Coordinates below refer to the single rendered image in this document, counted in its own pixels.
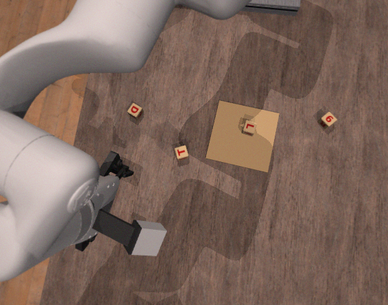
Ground tan flat mat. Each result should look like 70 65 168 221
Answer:
206 100 279 173

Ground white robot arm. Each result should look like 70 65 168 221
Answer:
0 0 251 282

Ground beige block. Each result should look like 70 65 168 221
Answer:
317 112 337 129
242 120 257 136
174 145 189 161
127 103 144 120

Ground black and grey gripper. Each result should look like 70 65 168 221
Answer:
72 151 134 251

